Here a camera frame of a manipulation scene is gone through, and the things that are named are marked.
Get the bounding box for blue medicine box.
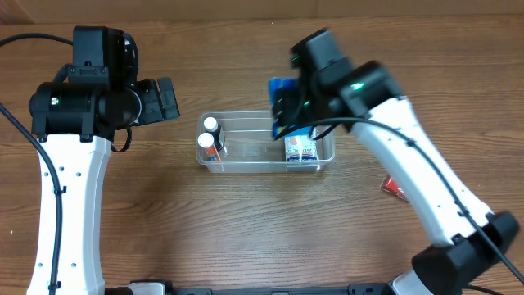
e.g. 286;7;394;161
268;78;312;138

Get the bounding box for white blue plaster box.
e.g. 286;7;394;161
284;134;318;161

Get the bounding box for dark bottle white cap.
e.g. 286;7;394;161
203;116;225;152

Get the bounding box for orange tablet tube white cap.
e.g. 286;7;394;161
197;132;221;162

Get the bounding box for red Panadol box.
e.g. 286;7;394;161
381;175;409;202

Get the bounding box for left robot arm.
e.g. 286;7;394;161
28;26;180;294

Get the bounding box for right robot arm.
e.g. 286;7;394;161
272;29;519;294

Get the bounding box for clear plastic container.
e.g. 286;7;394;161
196;111;336;173

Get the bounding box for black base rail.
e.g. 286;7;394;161
104;279;394;295

